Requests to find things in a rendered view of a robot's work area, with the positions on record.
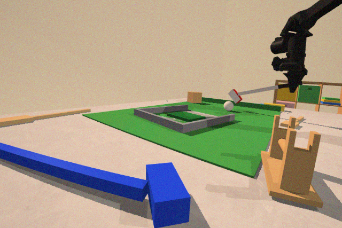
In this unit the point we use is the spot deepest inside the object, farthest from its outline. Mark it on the white ball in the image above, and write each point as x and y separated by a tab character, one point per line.
228	105

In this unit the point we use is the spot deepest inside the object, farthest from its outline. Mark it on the green flat mat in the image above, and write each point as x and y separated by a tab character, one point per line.
235	145

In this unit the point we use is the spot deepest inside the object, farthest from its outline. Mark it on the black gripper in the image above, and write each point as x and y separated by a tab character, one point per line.
295	68

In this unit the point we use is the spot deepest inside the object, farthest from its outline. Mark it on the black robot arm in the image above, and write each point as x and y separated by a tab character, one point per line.
300	23

